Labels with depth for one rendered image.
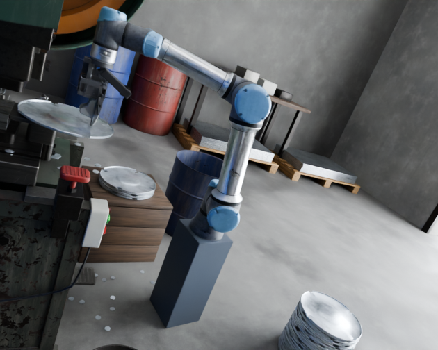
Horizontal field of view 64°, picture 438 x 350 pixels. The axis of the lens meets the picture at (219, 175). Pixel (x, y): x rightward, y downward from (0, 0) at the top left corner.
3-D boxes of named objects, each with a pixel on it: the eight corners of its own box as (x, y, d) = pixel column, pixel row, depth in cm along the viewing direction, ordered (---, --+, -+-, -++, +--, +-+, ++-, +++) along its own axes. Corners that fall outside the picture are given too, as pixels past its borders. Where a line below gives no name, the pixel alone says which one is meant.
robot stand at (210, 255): (181, 294, 176) (211, 218, 161) (199, 321, 163) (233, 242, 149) (149, 299, 164) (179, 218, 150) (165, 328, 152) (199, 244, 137)
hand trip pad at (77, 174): (83, 194, 94) (90, 168, 91) (84, 205, 89) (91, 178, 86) (55, 189, 90) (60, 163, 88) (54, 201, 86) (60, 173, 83)
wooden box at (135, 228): (135, 223, 221) (151, 173, 210) (154, 261, 191) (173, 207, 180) (68, 219, 199) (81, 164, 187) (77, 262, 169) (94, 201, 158)
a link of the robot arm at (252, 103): (231, 219, 142) (268, 84, 123) (236, 239, 128) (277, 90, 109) (202, 214, 140) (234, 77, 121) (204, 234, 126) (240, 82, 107)
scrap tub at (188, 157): (201, 214, 266) (224, 157, 250) (222, 247, 231) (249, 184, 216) (149, 206, 246) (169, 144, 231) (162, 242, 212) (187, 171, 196)
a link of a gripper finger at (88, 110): (76, 121, 114) (82, 94, 111) (94, 126, 117) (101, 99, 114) (76, 125, 111) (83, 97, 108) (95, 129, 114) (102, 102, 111)
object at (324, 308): (329, 290, 178) (330, 289, 178) (374, 337, 155) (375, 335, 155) (288, 294, 162) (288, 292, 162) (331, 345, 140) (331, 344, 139)
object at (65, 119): (128, 144, 114) (128, 141, 114) (33, 131, 93) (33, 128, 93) (93, 111, 132) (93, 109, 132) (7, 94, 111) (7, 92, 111)
